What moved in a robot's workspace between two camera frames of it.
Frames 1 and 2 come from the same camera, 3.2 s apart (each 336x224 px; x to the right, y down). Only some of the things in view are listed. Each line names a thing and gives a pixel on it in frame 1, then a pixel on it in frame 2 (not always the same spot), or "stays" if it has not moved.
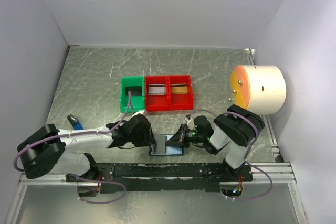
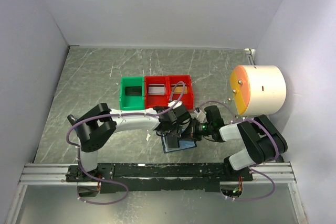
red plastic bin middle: (157, 103) stays
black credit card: (136, 91) stays
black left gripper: (148, 139) → (177, 127)
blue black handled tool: (75, 123) stays
